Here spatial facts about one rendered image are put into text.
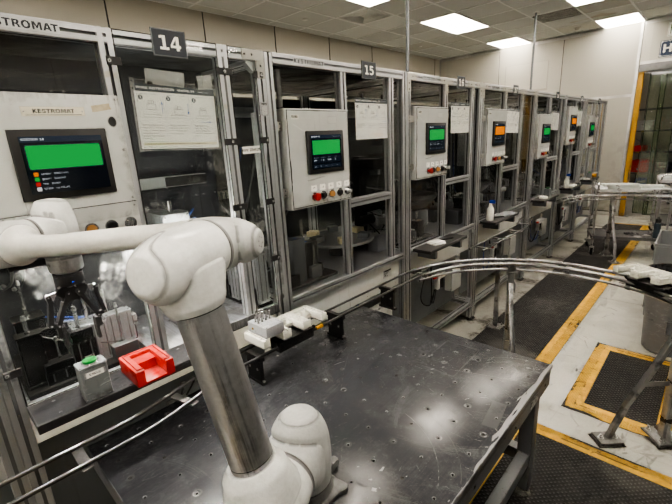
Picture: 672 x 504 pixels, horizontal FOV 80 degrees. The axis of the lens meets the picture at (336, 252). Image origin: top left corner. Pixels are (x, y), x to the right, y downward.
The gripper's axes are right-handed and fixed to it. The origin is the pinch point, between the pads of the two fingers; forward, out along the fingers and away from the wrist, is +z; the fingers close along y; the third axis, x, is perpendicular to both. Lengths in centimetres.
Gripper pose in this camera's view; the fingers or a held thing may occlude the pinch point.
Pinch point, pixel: (82, 333)
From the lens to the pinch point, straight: 147.2
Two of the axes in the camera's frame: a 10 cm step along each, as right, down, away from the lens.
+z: 0.5, 9.6, 2.7
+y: -6.8, 2.3, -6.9
